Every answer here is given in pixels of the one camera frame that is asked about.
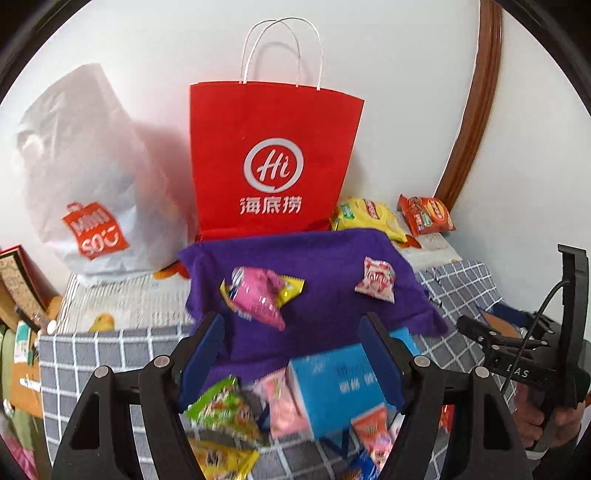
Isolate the white patterned table cover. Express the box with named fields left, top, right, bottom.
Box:
left=56, top=233, right=462, bottom=334

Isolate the white red candy packet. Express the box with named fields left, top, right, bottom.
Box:
left=355, top=257, right=396, bottom=304

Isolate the red paper shopping bag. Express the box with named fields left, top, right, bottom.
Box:
left=189, top=17, right=363, bottom=241

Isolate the white plastic Miniso bag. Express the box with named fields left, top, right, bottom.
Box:
left=16, top=64, right=188, bottom=285

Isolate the purple towel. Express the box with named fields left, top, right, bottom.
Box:
left=178, top=229, right=448, bottom=387

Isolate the red chips bag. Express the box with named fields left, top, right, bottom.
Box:
left=398, top=195, right=456, bottom=236

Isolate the brown framed box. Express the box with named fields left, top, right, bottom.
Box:
left=1, top=245, right=54, bottom=332

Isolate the grey checked tablecloth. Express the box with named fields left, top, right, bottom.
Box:
left=39, top=260, right=503, bottom=479

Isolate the green snack packet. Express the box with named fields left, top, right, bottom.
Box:
left=185, top=375, right=266, bottom=446

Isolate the blue tissue pack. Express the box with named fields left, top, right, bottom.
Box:
left=286, top=327, right=422, bottom=440

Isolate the yellow chips bag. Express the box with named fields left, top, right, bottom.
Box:
left=331, top=197, right=407, bottom=244

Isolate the orange red snack packet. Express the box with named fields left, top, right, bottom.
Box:
left=351, top=403, right=394, bottom=471

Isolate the brown wooden door frame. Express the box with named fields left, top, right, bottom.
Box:
left=435, top=1, right=503, bottom=210

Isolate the blue cookie packet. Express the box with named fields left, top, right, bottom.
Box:
left=339, top=450, right=380, bottom=480

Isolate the pink and yellow snack packet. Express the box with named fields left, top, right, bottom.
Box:
left=219, top=267, right=305, bottom=331

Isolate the right hand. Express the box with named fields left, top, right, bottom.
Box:
left=513, top=384, right=591, bottom=451

